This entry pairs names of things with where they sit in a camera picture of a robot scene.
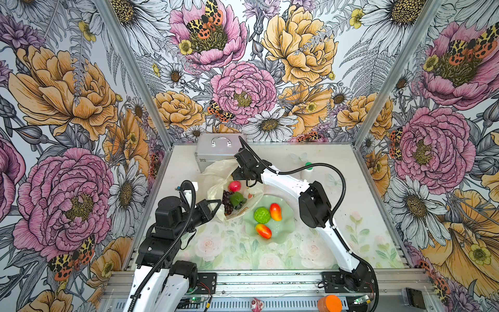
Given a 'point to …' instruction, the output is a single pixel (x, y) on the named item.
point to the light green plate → (281, 229)
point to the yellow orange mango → (263, 231)
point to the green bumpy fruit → (262, 215)
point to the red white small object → (256, 305)
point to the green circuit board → (361, 299)
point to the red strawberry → (234, 186)
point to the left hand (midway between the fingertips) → (222, 208)
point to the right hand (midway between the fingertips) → (237, 177)
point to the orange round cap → (329, 303)
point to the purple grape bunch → (232, 200)
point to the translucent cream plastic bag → (217, 176)
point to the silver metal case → (212, 147)
